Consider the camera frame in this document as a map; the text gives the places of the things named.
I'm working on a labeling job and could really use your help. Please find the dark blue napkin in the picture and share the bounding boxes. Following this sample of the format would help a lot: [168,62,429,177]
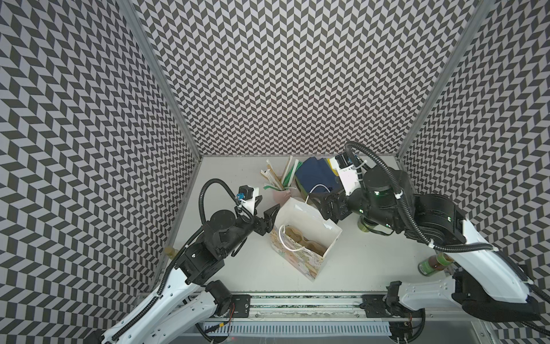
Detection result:
[295,157,342,194]

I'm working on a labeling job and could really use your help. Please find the pulp cup carrier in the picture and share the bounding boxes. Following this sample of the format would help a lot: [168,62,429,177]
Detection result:
[284,226,327,256]

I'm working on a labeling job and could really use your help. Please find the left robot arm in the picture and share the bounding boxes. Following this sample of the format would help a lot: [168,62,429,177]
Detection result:
[85,179,281,343]

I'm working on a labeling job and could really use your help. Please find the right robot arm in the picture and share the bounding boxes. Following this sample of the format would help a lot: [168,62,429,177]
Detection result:
[307,141,549,335]

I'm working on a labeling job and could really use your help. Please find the yellow napkin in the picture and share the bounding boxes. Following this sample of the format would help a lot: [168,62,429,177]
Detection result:
[327,157,340,176]

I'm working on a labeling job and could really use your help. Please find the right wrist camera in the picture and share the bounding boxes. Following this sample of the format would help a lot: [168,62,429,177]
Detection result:
[335,153,360,196]

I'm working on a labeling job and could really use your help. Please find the green wrapped straw, lying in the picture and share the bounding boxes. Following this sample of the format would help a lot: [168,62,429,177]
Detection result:
[263,184,285,191]

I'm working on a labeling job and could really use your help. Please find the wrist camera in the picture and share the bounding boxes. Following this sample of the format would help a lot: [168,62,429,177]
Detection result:
[237,185,260,213]
[335,153,360,196]

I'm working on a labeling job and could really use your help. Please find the metal base rail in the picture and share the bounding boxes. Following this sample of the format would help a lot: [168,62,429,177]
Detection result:
[128,291,486,344]

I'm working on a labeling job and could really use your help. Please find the cartoon animal paper bag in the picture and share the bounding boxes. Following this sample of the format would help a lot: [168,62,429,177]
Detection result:
[269,187,343,282]

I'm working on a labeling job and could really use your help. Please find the yellow-green drink bottle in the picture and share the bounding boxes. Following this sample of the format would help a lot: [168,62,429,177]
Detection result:
[164,247,179,259]

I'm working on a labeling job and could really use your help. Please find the brown tea bottle yellow cap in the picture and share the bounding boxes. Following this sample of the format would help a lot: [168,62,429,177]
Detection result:
[418,252,454,277]

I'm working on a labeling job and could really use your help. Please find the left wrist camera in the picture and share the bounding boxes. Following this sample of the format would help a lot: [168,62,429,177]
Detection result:
[237,185,260,213]

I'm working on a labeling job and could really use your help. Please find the pink metal bucket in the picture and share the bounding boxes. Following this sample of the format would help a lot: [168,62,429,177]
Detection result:
[272,188,293,206]

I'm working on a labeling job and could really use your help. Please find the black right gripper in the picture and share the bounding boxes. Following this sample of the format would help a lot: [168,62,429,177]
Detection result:
[309,175,402,229]

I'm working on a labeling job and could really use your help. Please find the green paper cup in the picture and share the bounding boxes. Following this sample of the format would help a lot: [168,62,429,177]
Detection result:
[357,217,377,232]

